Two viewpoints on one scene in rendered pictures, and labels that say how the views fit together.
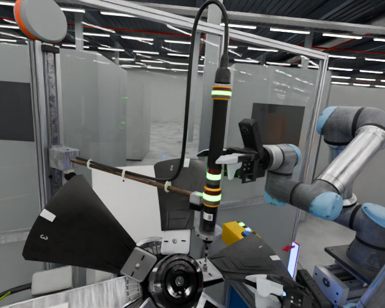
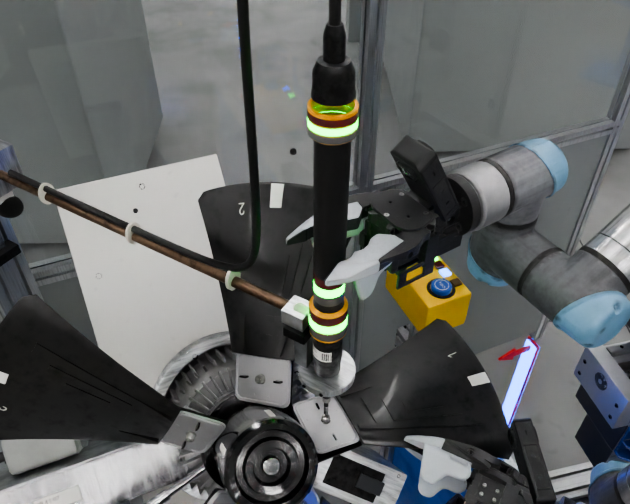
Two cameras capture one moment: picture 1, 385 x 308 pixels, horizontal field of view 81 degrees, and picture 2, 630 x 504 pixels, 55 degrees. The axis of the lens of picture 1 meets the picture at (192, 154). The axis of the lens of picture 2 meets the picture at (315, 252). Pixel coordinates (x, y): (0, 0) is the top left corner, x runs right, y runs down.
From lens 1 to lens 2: 0.31 m
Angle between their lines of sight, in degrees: 30
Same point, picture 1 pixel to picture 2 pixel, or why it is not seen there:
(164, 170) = (225, 213)
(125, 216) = (155, 292)
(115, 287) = (157, 451)
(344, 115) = not seen: outside the picture
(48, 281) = (32, 450)
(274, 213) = not seen: hidden behind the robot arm
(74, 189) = (28, 326)
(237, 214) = not seen: hidden behind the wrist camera
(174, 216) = (256, 328)
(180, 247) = (272, 392)
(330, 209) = (595, 334)
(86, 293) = (106, 466)
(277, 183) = (496, 245)
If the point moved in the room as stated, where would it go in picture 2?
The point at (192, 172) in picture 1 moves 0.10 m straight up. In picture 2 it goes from (290, 224) to (288, 158)
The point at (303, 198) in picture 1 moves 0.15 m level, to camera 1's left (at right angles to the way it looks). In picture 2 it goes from (544, 298) to (417, 294)
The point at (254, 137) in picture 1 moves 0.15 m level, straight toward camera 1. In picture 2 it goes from (429, 189) to (399, 290)
